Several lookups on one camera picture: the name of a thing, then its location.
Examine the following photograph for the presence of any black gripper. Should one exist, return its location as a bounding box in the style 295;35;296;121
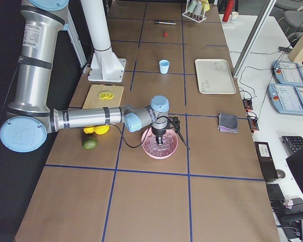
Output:
151;116;180;146

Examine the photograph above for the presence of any steel muddler with black cap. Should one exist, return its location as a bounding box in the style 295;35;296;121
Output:
155;20;176;25

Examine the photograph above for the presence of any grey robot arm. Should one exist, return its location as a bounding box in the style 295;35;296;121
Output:
0;1;180;152

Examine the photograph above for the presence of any clear ice cubes pile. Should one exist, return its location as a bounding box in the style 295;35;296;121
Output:
143;132;177;157

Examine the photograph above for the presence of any light blue paper cup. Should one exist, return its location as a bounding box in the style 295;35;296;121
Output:
159;59;170;74

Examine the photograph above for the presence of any grey-green cup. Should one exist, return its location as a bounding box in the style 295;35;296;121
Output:
193;1;202;16

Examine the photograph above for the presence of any green cup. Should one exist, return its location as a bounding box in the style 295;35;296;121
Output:
187;1;196;13

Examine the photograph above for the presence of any yellow cup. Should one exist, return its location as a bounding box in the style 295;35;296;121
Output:
201;0;210;12

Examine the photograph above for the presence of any pink bowl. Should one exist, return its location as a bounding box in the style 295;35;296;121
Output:
141;129;178;159

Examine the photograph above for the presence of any yellow lemon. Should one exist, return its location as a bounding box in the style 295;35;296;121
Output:
93;125;110;135
83;126;94;134

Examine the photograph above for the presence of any lemon slices stack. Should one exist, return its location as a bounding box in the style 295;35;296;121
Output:
98;91;114;100

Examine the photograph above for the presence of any wooden cutting board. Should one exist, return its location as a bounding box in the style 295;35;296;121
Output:
82;84;124;109

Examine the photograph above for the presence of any grey folded cloth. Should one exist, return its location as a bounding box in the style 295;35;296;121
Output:
218;113;238;133

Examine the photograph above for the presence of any green avocado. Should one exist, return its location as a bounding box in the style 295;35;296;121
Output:
82;137;98;150

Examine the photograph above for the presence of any cream bear serving tray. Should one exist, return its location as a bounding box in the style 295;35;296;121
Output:
194;59;236;95

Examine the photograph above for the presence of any black box with label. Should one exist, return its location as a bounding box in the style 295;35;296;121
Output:
254;142;278;182

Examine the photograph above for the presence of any blue teach pendant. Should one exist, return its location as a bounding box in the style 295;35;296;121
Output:
272;60;303;87
268;84;303;115

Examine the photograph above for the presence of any black keyboard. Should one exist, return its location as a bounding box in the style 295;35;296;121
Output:
281;136;303;154

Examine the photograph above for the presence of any red bottle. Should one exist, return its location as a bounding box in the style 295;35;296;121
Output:
222;0;235;22

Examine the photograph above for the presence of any black braided cable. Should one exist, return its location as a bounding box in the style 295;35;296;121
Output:
111;123;190;151

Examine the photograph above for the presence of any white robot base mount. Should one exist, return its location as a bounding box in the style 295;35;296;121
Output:
81;0;126;83

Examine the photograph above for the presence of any white wire cup rack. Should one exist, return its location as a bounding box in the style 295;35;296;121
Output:
182;0;210;23

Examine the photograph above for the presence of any aluminium frame post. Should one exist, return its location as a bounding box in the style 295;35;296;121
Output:
232;0;276;78

